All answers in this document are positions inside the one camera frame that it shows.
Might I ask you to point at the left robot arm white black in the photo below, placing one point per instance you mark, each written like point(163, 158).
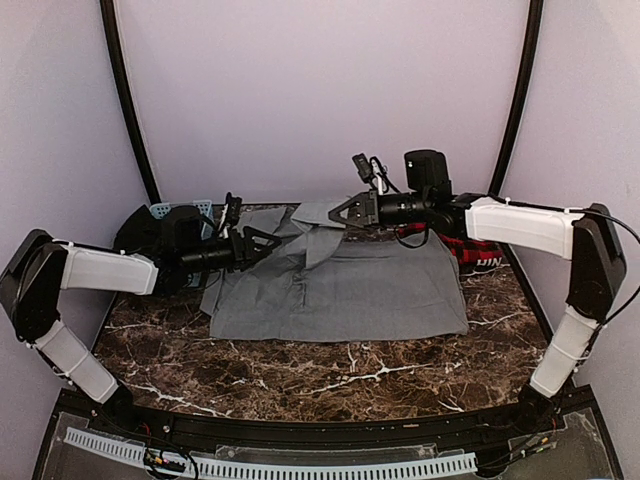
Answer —
point(43, 270)

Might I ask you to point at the white slotted cable duct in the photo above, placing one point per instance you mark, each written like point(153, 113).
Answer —
point(233, 462)

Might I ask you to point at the grey long sleeve shirt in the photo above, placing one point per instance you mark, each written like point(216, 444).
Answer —
point(319, 287)

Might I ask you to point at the black left corner post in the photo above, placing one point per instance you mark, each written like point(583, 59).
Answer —
point(126, 101)

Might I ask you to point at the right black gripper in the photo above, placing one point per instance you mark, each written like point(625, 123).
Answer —
point(370, 210)

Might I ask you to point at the black right corner post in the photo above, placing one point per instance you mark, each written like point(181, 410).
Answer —
point(520, 93)

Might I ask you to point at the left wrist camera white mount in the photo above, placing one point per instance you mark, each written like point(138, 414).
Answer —
point(186, 230)

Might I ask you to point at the black garment in basket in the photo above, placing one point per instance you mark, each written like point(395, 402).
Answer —
point(140, 231)

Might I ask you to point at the black curved front rail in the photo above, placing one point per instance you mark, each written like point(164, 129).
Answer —
point(489, 428)

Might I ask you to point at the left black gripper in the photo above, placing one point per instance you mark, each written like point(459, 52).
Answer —
point(243, 251)

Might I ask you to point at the black corner post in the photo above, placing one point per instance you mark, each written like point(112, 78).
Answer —
point(126, 101)
point(520, 93)

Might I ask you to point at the red black plaid shirt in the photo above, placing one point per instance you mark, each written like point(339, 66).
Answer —
point(471, 255)

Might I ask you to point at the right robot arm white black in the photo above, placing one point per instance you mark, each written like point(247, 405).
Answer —
point(585, 238)

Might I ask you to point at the light blue plastic basket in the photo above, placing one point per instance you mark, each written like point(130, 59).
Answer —
point(199, 208)

